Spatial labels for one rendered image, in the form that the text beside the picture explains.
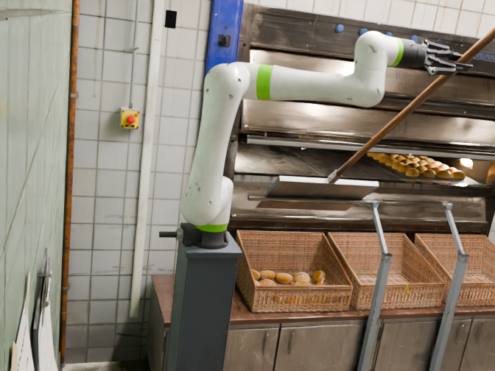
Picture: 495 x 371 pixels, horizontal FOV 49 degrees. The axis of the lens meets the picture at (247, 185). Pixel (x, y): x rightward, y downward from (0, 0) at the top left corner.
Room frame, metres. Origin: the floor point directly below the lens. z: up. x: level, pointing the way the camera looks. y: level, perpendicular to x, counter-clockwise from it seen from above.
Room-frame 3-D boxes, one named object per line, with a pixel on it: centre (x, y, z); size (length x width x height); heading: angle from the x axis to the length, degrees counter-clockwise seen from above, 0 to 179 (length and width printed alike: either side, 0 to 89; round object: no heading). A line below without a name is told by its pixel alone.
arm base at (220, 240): (1.84, 0.17, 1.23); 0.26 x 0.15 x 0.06; 109
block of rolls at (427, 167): (3.85, -1.18, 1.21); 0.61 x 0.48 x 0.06; 19
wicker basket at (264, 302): (2.80, -0.30, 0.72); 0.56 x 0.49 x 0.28; 107
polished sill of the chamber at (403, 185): (3.27, -0.76, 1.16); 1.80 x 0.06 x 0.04; 109
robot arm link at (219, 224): (1.85, 0.12, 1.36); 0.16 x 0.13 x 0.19; 169
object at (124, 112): (2.73, 0.64, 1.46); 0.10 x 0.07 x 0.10; 109
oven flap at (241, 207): (3.25, -0.77, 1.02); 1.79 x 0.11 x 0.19; 109
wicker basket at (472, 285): (3.19, -1.45, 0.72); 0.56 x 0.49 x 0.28; 108
